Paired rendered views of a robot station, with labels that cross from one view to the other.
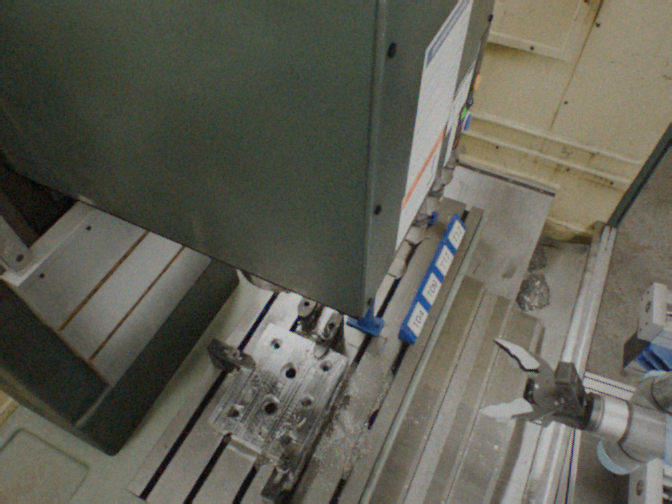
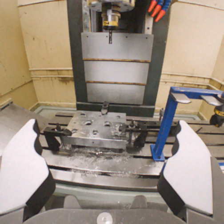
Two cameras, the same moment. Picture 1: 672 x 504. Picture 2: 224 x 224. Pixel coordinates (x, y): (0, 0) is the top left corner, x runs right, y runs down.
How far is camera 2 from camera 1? 101 cm
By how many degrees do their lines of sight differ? 52
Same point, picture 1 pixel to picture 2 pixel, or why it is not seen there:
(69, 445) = not seen: hidden behind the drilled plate
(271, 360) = (109, 117)
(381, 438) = (93, 182)
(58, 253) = (94, 34)
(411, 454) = not seen: hidden behind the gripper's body
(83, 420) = (78, 102)
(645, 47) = not seen: outside the picture
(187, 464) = (66, 120)
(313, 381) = (106, 131)
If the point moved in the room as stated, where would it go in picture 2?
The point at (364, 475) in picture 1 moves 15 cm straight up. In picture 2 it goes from (69, 178) to (60, 153)
